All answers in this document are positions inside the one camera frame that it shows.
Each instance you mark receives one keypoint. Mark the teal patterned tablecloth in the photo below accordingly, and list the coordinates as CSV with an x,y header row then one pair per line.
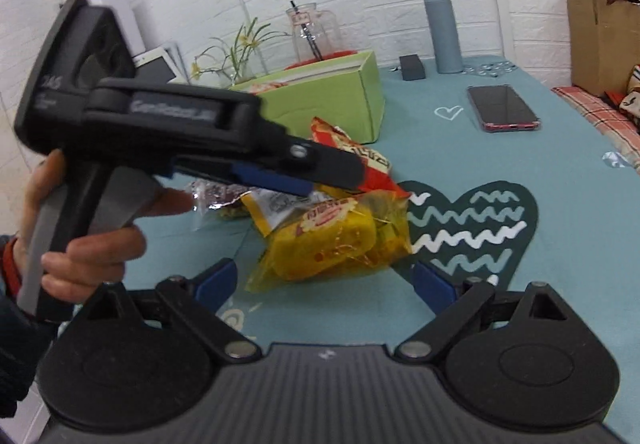
x,y
500,164

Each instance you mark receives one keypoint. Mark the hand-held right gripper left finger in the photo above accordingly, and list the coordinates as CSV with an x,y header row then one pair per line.
x,y
217,286

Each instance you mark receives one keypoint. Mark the green cardboard box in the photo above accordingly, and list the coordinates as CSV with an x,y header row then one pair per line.
x,y
325,99

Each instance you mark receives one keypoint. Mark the row of glass beads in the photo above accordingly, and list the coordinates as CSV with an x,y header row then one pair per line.
x,y
487,68

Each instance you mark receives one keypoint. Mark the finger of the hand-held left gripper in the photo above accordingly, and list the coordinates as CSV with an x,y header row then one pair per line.
x,y
270,179
330,167

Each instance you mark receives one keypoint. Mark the person's left hand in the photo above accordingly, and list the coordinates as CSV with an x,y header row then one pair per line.
x,y
90,264

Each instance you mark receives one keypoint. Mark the red green patterned pouch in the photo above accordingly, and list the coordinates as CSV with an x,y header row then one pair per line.
x,y
632,97

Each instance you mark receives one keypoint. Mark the long red snack packet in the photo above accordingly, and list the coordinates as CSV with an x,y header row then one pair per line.
x,y
330,55

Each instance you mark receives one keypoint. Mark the red orange snack packet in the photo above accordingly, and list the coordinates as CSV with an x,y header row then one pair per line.
x,y
377,164

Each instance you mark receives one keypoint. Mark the brown cardboard box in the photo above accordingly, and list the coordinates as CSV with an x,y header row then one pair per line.
x,y
600,49

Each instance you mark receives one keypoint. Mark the smartphone in red case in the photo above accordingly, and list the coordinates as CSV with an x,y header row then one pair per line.
x,y
502,107

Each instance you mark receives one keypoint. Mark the yellow flower plant in vase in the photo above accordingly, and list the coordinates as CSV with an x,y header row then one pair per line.
x,y
242,72

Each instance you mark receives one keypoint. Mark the glass pitcher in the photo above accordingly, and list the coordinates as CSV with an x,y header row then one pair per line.
x,y
327,32

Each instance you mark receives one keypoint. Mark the grey cylindrical bottle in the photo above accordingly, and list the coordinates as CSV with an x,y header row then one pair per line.
x,y
442,32

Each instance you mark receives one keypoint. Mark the small black box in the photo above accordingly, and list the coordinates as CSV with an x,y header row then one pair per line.
x,y
412,68

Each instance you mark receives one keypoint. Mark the clear packet dark red filling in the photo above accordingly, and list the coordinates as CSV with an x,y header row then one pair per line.
x,y
217,194

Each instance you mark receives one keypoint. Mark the white wall water purifier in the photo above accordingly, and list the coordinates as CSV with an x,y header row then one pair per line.
x,y
120,14

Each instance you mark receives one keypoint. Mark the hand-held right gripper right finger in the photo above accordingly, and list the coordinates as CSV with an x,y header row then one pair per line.
x,y
432,286

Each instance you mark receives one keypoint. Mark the yellow transparent snack bag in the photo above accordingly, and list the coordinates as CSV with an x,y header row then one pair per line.
x,y
325,239

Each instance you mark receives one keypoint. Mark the black straw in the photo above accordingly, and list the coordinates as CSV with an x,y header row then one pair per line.
x,y
304,27

